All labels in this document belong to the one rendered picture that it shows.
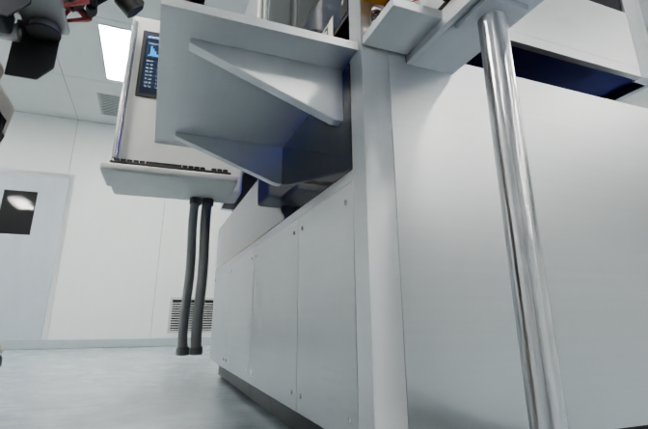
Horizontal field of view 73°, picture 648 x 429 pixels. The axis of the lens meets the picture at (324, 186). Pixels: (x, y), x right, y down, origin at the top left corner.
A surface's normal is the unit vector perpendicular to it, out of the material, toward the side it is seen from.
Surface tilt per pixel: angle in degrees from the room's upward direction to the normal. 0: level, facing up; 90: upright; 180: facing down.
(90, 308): 90
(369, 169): 90
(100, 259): 90
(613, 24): 90
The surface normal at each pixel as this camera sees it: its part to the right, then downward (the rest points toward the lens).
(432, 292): 0.36, -0.28
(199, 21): 0.00, 0.96
